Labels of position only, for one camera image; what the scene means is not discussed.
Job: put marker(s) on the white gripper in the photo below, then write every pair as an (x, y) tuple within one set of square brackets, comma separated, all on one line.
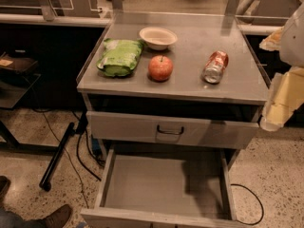
[(293, 45)]

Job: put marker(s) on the red apple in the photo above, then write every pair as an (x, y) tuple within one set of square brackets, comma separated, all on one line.
[(160, 68)]

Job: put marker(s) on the grey drawer cabinet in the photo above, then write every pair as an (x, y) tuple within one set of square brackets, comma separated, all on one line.
[(238, 97)]

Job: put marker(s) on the closed top drawer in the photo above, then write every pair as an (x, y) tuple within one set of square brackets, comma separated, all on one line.
[(143, 129)]

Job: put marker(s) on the open middle drawer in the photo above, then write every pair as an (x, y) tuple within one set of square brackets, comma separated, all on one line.
[(161, 186)]

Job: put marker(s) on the orange soda can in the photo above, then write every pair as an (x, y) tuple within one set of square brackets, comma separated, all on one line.
[(214, 69)]

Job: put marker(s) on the white paper bowl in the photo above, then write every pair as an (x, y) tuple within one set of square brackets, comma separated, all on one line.
[(158, 38)]

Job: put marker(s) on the green chip bag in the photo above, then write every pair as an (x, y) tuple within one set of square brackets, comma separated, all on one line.
[(120, 57)]

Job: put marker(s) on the black stand leg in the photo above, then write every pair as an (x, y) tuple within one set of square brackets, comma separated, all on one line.
[(45, 182)]

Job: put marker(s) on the dark side table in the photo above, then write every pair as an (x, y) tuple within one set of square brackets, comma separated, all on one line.
[(16, 78)]

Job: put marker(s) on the brown right shoe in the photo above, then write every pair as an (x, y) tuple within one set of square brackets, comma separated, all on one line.
[(59, 218)]

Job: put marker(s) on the black drawer handle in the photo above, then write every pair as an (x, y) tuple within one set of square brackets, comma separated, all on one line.
[(170, 132)]

